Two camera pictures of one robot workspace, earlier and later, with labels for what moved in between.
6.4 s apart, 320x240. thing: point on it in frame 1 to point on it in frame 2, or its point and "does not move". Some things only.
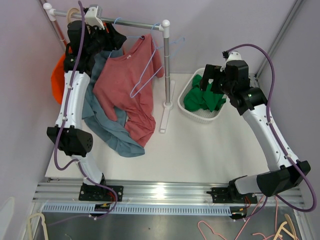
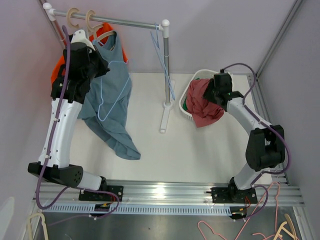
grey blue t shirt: x=99 y=119 does not move
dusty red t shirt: x=126 y=80 to x=203 y=112
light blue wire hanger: x=133 y=95 to x=160 y=54
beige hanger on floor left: x=43 y=224 does not move
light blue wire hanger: x=142 y=37 to x=121 y=90
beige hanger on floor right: x=292 y=235 does not move
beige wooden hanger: x=71 y=10 does not move
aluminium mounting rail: x=49 y=191 does not move
